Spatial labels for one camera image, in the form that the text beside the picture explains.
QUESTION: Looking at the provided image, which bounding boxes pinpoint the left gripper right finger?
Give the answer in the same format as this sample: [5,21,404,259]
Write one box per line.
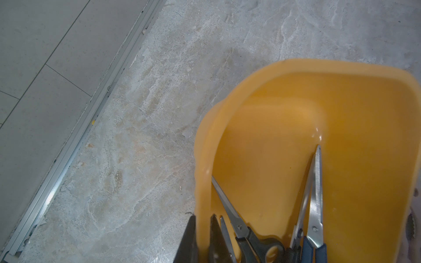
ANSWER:
[208,214,232,263]

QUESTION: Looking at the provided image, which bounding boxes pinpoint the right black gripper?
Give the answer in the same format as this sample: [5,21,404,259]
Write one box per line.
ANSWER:
[402,186,421,263]

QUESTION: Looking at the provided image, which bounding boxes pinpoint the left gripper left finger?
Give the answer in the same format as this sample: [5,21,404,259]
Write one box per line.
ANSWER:
[173,215,198,263]

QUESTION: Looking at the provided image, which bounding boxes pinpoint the yellow plastic storage box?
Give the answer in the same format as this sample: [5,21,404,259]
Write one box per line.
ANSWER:
[194,59,421,263]

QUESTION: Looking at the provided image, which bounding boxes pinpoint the small grey scissors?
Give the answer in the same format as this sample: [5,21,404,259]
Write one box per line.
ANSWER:
[220,216,237,263]

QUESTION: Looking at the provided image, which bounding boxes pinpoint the dark grey handled scissors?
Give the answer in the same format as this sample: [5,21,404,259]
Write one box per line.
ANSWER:
[212,178,285,263]

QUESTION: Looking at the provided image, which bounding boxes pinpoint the blue handled scissors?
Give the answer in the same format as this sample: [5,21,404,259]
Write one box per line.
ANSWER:
[286,145,328,263]

